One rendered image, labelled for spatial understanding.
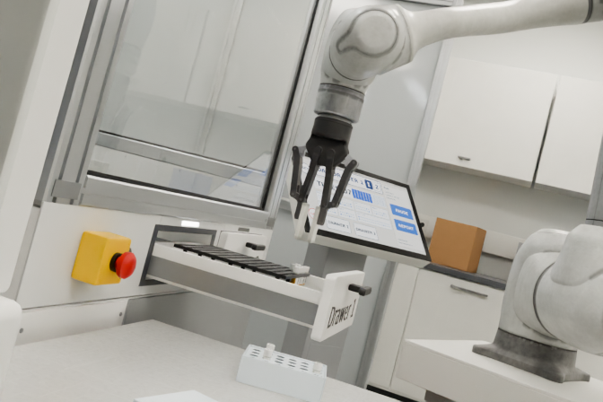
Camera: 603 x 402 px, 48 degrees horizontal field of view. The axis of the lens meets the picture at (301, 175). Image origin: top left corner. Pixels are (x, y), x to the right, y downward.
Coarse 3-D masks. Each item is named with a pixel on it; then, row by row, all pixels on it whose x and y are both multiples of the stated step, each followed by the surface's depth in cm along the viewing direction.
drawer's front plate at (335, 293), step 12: (336, 276) 111; (348, 276) 120; (360, 276) 133; (324, 288) 110; (336, 288) 113; (324, 300) 110; (336, 300) 115; (348, 300) 126; (324, 312) 110; (336, 312) 118; (348, 312) 130; (324, 324) 110; (336, 324) 120; (348, 324) 133; (312, 336) 110; (324, 336) 112
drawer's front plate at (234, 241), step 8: (224, 232) 150; (232, 232) 154; (224, 240) 149; (232, 240) 153; (240, 240) 158; (248, 240) 163; (256, 240) 169; (264, 240) 175; (224, 248) 149; (232, 248) 154; (240, 248) 159; (248, 248) 164; (256, 256) 171
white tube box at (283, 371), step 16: (256, 352) 102; (240, 368) 96; (256, 368) 96; (272, 368) 96; (288, 368) 96; (304, 368) 99; (256, 384) 96; (272, 384) 96; (288, 384) 95; (304, 384) 95; (320, 384) 95
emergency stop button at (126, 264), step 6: (126, 252) 99; (120, 258) 98; (126, 258) 98; (132, 258) 99; (120, 264) 97; (126, 264) 98; (132, 264) 99; (120, 270) 98; (126, 270) 98; (132, 270) 100; (120, 276) 98; (126, 276) 99
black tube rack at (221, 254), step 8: (184, 248) 123; (192, 248) 124; (200, 248) 129; (208, 248) 133; (216, 248) 137; (200, 256) 132; (208, 256) 122; (216, 256) 122; (224, 256) 125; (232, 256) 129; (240, 256) 133; (248, 256) 137; (240, 264) 120; (248, 264) 121; (256, 264) 125; (264, 264) 129; (272, 264) 134; (264, 272) 119; (272, 272) 119; (280, 272) 122; (288, 280) 127
